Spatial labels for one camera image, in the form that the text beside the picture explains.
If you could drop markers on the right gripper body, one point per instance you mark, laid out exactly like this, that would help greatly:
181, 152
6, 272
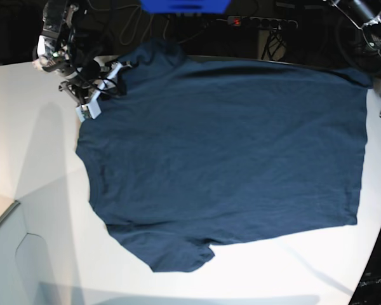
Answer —
87, 83

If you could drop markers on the dark blue t-shirt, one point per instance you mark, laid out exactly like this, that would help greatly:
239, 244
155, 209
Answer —
198, 154

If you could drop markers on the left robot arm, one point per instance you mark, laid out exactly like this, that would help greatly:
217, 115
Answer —
366, 17

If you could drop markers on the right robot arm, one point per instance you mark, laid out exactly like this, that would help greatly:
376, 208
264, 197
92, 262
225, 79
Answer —
70, 51

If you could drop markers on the blue box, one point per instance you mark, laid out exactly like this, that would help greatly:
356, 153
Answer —
185, 6

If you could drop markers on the white power strip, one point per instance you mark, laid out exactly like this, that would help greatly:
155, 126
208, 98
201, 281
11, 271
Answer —
273, 24

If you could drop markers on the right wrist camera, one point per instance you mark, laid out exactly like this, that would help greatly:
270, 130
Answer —
87, 111

